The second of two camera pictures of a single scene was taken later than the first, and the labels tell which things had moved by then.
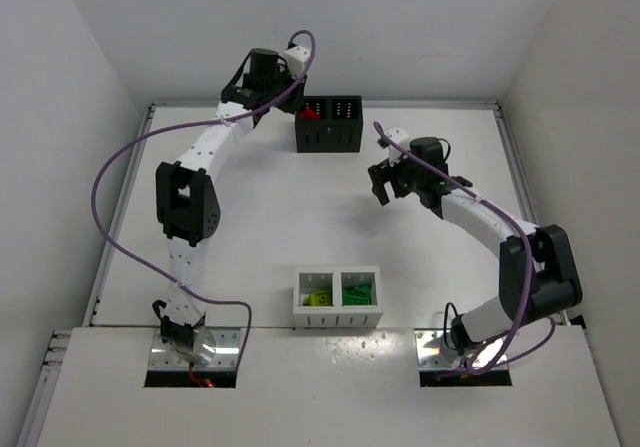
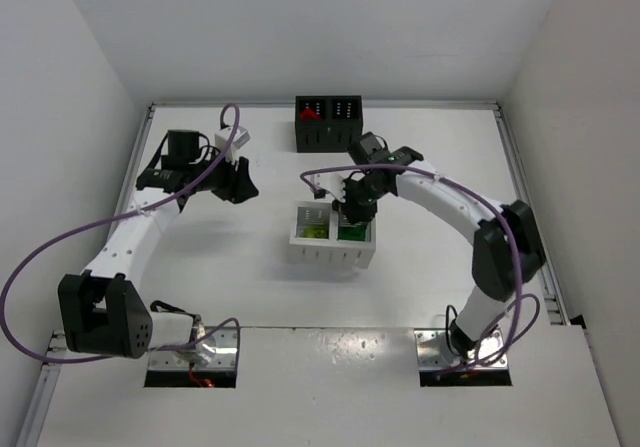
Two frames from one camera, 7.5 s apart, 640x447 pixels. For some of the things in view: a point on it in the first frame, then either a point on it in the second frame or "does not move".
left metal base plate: x=223 y=354 does not move
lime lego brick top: x=321 y=298 to x=314 y=232
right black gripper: x=392 y=177 to x=353 y=200
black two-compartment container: x=339 y=128 does not move
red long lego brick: x=308 y=113 does not move
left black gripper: x=296 y=96 to x=232 y=181
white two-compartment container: x=329 y=297 to x=330 y=252
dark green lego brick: x=357 y=296 to x=352 y=233
